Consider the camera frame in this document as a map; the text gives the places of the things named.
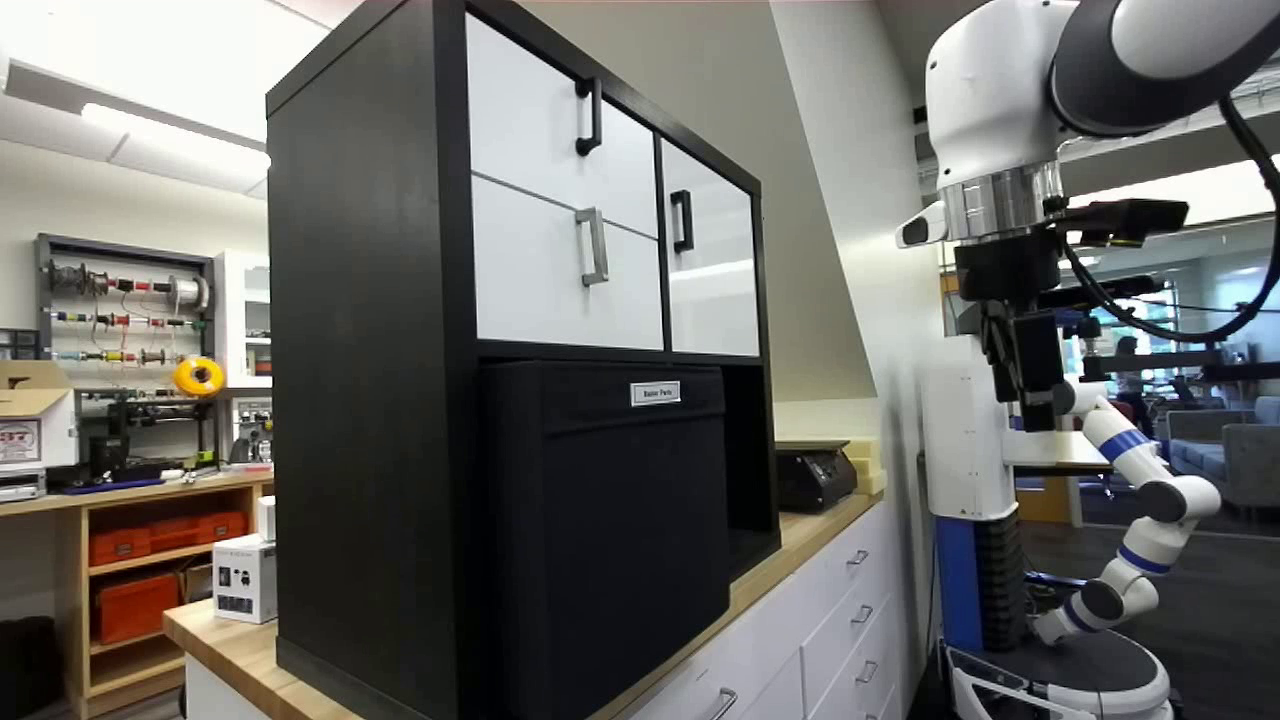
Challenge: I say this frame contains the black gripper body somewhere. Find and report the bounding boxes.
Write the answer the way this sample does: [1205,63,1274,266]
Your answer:
[957,199,1186,434]

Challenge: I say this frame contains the black fabric storage box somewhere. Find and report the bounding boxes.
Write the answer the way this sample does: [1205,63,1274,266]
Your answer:
[482,361,727,720]

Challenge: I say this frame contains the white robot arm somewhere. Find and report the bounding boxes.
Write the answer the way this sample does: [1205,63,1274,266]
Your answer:
[924,0,1280,434]

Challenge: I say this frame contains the white cabinet door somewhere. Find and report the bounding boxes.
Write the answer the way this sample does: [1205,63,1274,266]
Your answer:
[659,144,759,357]

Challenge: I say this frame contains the white label on box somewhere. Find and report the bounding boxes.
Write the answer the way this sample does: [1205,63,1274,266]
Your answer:
[628,379,684,409]

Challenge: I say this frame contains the white base cabinet drawers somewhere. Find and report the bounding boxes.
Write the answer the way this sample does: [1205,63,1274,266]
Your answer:
[603,495,908,720]

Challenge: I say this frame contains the black cube cabinet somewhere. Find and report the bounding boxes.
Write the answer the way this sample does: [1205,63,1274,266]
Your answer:
[268,0,780,720]

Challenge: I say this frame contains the small white cardboard box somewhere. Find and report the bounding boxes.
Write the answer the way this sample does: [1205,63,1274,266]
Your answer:
[213,536,277,624]

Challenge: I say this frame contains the white and blue mobile robot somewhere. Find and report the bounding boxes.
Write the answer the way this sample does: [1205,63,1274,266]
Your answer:
[920,338,1218,720]

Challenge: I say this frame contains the black device on counter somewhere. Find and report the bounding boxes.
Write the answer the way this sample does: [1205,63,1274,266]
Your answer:
[775,445,854,514]

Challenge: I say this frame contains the lower white drawer front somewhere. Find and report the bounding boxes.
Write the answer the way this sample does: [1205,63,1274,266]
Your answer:
[470,177,663,351]

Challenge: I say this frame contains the white drawer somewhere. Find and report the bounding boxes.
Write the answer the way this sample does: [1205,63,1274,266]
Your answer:
[470,177,663,351]
[462,18,655,236]

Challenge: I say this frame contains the upper white drawer front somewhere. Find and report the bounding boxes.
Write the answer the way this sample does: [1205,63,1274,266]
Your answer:
[462,18,655,236]

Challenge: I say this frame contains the yellow filament spool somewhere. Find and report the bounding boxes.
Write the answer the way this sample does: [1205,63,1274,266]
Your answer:
[172,357,223,402]

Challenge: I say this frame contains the wooden workbench with shelves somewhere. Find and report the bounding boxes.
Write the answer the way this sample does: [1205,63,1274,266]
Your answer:
[0,471,270,720]

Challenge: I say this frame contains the orange storage bin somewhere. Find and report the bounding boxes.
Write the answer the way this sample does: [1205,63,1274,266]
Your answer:
[92,572,180,645]

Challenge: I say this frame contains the white carton on bench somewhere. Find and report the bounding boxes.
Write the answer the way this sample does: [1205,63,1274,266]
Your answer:
[0,361,78,503]

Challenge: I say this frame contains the black door handle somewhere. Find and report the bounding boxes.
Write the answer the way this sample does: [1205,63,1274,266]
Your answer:
[672,188,694,251]

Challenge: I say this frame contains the silver lower drawer handle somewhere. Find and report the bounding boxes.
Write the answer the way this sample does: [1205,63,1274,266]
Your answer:
[577,210,607,289]

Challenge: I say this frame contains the black upper drawer handle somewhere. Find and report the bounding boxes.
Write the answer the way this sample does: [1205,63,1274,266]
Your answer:
[577,78,603,156]

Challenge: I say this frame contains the wall tool rack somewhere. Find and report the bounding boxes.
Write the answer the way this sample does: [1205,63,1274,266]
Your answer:
[34,233,216,394]

